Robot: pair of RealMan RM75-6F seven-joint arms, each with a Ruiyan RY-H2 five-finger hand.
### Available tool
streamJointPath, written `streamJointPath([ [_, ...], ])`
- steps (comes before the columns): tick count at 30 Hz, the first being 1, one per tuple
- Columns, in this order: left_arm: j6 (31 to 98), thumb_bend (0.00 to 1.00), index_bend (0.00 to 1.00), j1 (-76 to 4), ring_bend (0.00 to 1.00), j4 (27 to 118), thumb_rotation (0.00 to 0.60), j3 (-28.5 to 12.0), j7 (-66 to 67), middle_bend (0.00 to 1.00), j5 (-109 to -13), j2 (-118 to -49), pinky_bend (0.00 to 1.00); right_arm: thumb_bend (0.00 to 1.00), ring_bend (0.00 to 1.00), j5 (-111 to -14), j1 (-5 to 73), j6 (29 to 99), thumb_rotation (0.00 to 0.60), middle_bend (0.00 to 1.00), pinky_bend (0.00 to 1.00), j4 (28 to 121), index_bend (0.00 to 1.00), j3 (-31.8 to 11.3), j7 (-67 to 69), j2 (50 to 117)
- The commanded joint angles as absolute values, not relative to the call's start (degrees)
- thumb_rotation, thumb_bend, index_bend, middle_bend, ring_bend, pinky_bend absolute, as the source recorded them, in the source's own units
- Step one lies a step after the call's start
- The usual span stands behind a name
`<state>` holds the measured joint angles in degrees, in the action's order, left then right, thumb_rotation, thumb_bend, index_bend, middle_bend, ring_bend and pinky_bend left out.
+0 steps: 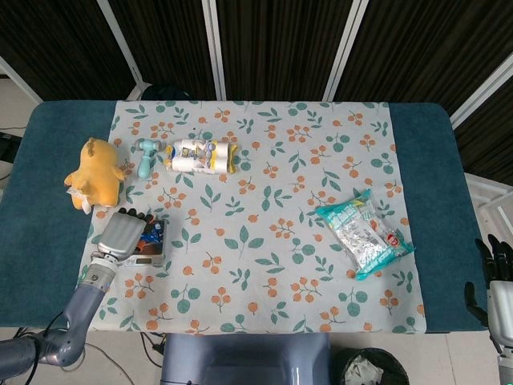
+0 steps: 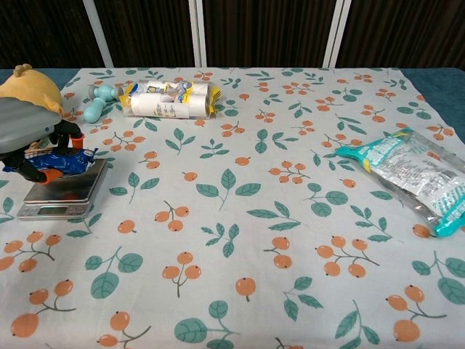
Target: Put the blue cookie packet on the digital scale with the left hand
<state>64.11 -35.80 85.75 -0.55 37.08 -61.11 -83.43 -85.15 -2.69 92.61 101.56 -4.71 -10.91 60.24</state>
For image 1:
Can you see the black trash bin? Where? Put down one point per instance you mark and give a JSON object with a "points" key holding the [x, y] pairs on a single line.
{"points": [[394, 365]]}

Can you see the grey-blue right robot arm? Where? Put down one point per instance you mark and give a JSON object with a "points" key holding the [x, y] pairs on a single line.
{"points": [[506, 365]]}

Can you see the silver digital kitchen scale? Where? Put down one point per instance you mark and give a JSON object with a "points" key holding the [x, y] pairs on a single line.
{"points": [[140, 261]]}

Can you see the teal silver snack bag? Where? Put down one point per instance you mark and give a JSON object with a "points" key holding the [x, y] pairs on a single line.
{"points": [[360, 236]]}

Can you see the teal table cover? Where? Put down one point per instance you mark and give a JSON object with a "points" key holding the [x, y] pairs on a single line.
{"points": [[433, 180]]}

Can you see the white metal rack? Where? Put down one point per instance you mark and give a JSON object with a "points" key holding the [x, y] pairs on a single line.
{"points": [[493, 192]]}

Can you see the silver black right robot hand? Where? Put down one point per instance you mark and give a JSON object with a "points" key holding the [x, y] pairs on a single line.
{"points": [[501, 305]]}

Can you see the grey-blue robot torso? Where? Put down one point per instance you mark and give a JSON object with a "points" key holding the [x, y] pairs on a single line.
{"points": [[244, 357]]}

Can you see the white rolls yellow-ended package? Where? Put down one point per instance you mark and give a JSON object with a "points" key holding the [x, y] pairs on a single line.
{"points": [[200, 156]]}

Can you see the teal toy hammer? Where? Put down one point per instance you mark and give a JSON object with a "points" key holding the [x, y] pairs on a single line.
{"points": [[145, 162]]}

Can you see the white crumpled waste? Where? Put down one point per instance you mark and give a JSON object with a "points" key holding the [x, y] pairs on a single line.
{"points": [[360, 369]]}

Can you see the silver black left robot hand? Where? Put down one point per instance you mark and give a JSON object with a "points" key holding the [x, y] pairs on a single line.
{"points": [[120, 234]]}

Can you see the black box device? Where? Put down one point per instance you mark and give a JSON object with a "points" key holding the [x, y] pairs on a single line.
{"points": [[6, 146]]}

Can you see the blue cookie packet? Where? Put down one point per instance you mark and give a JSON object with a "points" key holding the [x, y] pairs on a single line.
{"points": [[157, 230]]}

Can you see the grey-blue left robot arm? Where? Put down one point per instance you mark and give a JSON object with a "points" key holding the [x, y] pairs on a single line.
{"points": [[86, 297]]}

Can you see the leaf and berry print tablecloth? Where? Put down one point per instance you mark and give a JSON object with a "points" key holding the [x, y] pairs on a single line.
{"points": [[248, 200]]}

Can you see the orange plush toy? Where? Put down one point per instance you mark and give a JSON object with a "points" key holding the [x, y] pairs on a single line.
{"points": [[98, 172]]}

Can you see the white partition frame post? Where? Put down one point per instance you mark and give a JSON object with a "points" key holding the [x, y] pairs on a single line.
{"points": [[20, 78], [120, 44], [344, 48], [214, 48], [481, 94]]}

